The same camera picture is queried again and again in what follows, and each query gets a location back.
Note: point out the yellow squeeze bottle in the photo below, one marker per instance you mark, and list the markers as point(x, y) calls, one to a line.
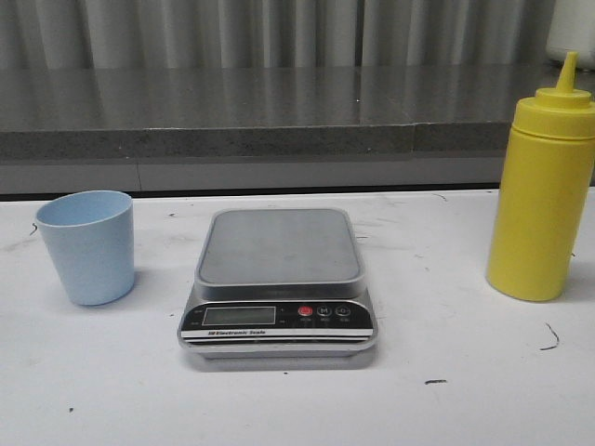
point(547, 171)

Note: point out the light blue plastic cup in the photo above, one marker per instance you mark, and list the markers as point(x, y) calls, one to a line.
point(90, 238)

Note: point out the white container in background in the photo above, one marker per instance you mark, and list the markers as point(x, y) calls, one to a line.
point(572, 29)

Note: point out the grey stone counter ledge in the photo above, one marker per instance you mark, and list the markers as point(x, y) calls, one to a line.
point(227, 131)

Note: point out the silver electronic kitchen scale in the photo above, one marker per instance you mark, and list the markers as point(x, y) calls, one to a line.
point(279, 283)

